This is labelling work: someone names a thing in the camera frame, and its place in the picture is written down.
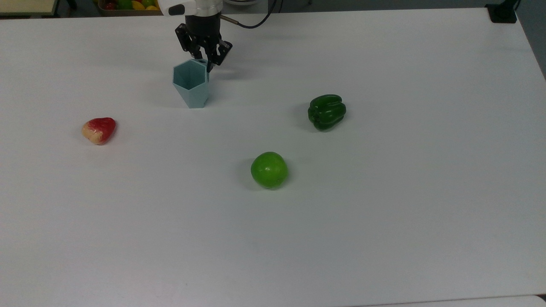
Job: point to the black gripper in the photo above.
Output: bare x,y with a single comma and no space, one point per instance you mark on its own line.
204,27

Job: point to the light blue hexagonal mug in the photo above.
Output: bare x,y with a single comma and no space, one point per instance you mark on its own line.
192,89

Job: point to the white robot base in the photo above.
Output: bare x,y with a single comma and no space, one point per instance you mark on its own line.
249,2

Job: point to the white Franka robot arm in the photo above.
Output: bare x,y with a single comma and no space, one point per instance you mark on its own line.
196,6

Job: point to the yellow toy fruit in basket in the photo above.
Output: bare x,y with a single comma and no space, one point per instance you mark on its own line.
137,5

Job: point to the fruit basket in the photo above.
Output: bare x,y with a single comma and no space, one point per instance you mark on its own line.
128,12

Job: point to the green toy fruit in basket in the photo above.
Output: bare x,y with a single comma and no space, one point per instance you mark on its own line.
124,3

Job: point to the red toy fruit in basket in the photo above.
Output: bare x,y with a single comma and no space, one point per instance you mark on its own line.
110,5

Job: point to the red and cream toy fruit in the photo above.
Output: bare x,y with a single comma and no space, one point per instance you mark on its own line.
100,129

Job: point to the green toy bell pepper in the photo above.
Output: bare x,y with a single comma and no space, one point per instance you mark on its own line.
326,112

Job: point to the green toy apple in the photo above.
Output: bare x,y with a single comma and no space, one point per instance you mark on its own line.
269,170

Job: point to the wooden side table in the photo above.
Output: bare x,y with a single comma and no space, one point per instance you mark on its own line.
25,6

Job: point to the black table clamp block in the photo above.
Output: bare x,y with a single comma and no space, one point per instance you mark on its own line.
502,13

